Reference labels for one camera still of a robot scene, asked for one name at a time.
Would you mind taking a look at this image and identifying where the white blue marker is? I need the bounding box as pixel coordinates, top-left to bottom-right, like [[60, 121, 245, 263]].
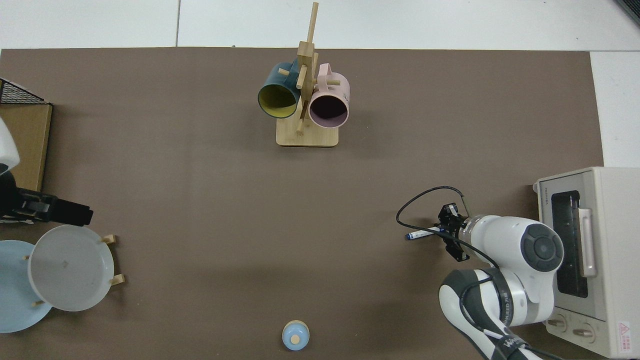
[[405, 226, 446, 241]]

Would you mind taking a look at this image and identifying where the wire basket wooden floor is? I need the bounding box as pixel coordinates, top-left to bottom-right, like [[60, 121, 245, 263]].
[[0, 78, 53, 194]]

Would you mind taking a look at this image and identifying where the brown table cloth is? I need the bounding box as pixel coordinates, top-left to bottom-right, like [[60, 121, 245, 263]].
[[0, 47, 605, 360]]

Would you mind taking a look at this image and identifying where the wooden cup stand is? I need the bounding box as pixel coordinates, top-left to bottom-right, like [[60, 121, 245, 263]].
[[276, 2, 341, 148]]

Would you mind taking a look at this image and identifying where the dark grey flat object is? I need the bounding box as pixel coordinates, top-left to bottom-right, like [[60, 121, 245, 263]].
[[616, 0, 640, 27]]

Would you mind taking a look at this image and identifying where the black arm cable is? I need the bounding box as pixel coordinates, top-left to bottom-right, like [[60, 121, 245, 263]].
[[396, 186, 503, 273]]

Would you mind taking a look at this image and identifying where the teal cup yellow inside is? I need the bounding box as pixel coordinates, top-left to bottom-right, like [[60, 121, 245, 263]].
[[257, 61, 302, 119]]

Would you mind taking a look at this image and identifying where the light blue plate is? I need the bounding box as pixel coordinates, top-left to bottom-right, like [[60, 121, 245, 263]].
[[0, 240, 53, 333]]

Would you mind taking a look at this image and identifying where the wooden plate rack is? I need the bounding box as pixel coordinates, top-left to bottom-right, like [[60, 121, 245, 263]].
[[22, 234, 126, 307]]

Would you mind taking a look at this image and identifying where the grey plate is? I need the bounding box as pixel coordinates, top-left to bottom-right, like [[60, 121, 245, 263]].
[[27, 224, 115, 312]]

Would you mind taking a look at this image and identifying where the pale toaster oven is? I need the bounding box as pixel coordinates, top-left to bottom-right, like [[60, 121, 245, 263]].
[[532, 166, 640, 359]]

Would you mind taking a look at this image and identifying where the pink cup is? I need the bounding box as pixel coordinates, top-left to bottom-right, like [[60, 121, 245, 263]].
[[308, 63, 351, 129]]

